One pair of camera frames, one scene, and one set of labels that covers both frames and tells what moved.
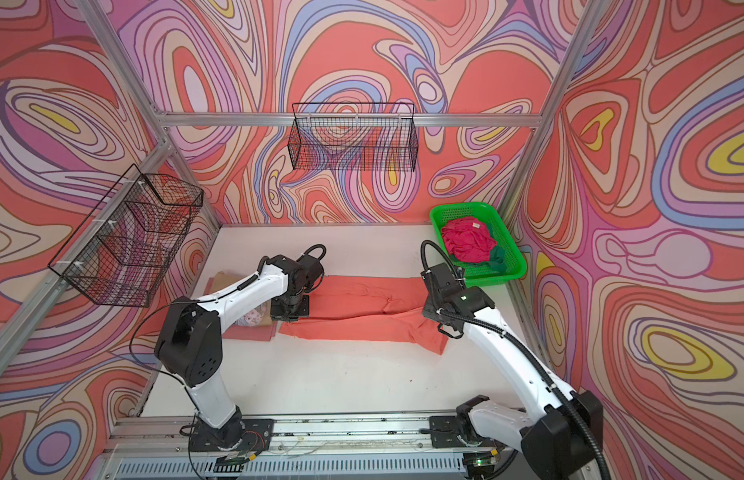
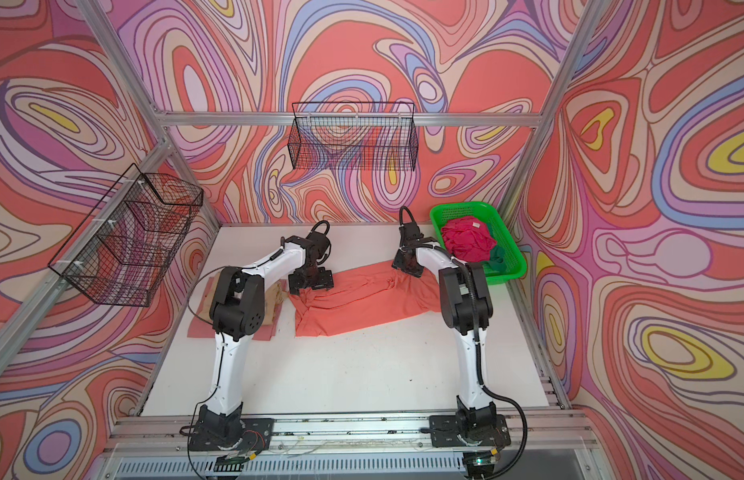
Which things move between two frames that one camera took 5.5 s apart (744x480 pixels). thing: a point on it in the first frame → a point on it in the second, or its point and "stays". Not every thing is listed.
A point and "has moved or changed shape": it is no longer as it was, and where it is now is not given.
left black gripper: (282, 315) → (327, 282)
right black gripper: (430, 309) → (400, 262)
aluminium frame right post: (550, 109) stays
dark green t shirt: (497, 260) stays
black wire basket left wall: (119, 254) stays
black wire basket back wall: (354, 136) stays
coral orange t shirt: (368, 308) has moved or changed shape
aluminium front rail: (166, 434) stays
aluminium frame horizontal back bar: (349, 119) stays
